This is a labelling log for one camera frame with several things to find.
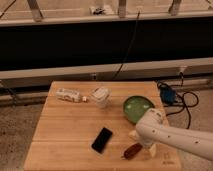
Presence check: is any red chili pepper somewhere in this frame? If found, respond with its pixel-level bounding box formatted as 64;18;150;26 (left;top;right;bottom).
123;143;143;160

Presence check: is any blue clamp device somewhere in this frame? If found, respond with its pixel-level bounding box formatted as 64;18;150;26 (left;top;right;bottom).
160;87;176;104

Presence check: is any black hanging cable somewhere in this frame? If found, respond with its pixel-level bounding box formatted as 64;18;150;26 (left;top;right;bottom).
111;9;141;81

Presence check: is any clear plastic cup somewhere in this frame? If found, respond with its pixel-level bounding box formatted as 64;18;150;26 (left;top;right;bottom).
91;87;110;108

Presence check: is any lying plastic bottle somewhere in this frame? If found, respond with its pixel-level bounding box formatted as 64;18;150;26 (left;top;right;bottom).
56;88;87;103

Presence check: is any black smartphone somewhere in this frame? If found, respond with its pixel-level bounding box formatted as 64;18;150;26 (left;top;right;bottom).
91;128;112;153

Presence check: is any black floor cable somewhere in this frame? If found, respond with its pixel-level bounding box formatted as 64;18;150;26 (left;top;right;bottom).
156;71;200;130

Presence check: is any green ceramic bowl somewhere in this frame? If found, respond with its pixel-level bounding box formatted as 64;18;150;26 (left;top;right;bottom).
123;95;155;124

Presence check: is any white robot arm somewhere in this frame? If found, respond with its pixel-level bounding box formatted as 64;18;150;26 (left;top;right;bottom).
130;108;213;161

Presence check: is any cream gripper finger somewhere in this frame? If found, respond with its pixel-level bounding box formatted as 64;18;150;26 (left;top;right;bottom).
129;130;138;140
148;144;157;157

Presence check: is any small black white device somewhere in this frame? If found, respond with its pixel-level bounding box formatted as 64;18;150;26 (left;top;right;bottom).
90;6;105;15

